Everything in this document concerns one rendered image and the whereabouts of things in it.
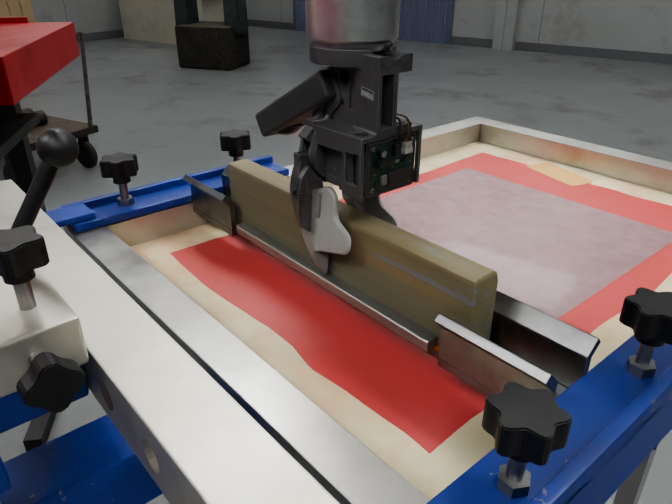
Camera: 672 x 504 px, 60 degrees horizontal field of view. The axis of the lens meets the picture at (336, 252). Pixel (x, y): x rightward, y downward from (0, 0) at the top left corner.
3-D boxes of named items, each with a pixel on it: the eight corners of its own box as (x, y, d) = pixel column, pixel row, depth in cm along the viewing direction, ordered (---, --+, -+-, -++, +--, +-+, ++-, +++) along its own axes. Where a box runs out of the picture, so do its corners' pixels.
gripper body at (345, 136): (356, 210, 47) (359, 56, 42) (293, 182, 53) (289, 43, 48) (420, 188, 52) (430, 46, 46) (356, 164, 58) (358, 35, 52)
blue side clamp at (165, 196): (271, 198, 89) (269, 154, 86) (291, 208, 86) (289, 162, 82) (71, 257, 72) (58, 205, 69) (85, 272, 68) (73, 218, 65)
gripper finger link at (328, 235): (333, 298, 52) (345, 199, 49) (293, 273, 56) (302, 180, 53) (358, 291, 54) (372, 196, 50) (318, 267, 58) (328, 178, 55)
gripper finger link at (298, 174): (296, 233, 52) (305, 136, 49) (286, 228, 53) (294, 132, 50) (335, 227, 55) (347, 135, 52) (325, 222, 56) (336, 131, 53)
